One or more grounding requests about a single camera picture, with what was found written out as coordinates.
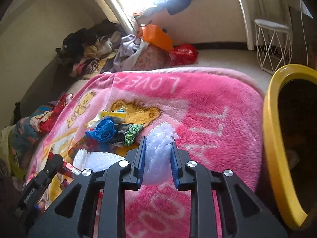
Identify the pink cartoon fleece blanket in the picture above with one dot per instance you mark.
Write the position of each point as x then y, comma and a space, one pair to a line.
216, 113

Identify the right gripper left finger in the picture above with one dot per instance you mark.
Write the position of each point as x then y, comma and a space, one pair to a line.
94, 200

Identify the red garment on bed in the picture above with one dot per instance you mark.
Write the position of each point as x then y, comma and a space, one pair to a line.
52, 118

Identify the yellow rimmed black trash bin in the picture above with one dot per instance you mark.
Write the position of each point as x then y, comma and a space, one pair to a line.
279, 172

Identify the pile of clothes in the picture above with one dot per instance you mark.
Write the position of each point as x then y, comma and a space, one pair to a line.
88, 45

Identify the red snack packet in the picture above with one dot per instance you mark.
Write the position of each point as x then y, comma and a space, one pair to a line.
63, 167

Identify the cream curtain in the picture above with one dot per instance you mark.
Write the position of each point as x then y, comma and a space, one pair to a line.
117, 11
272, 10

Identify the colourful pillow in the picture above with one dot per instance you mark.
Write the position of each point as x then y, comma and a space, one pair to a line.
27, 132

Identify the cream right curtain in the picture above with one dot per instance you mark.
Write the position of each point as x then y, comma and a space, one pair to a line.
272, 10

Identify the blue plastic bag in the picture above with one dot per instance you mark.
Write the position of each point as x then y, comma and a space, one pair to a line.
103, 132

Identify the yellow snack wrapper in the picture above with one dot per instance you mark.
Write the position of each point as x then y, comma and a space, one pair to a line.
117, 116

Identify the white wire stool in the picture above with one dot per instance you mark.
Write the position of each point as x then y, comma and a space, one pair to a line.
273, 45

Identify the red bag on floor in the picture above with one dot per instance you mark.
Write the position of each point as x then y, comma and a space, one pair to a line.
183, 55

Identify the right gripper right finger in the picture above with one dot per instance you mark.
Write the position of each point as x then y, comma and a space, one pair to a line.
221, 201

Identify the green black snack wrapper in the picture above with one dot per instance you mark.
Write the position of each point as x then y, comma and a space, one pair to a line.
125, 134

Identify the lavender white garment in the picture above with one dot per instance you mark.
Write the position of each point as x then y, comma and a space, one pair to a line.
128, 53

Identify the white foam net sleeve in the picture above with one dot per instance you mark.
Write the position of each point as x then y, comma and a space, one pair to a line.
157, 155

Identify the orange paper bag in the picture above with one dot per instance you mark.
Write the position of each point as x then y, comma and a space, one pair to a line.
154, 35

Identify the floral laundry basket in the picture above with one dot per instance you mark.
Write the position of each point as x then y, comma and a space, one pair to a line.
152, 58

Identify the cream left curtain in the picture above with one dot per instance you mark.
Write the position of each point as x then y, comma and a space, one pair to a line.
117, 11

